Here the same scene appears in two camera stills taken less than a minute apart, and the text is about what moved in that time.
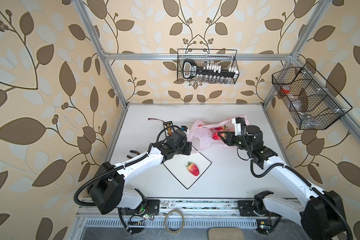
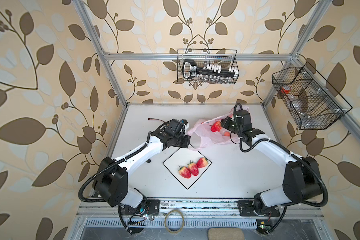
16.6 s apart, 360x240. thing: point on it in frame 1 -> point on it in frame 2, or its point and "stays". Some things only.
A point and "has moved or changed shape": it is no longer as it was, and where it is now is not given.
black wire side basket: x=313 y=103 stays
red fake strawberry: x=215 y=136 -> x=202 y=162
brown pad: x=225 y=233 stays
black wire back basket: x=216 y=66 stays
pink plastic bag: x=202 y=135 has moved or changed shape
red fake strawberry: x=193 y=168 stays
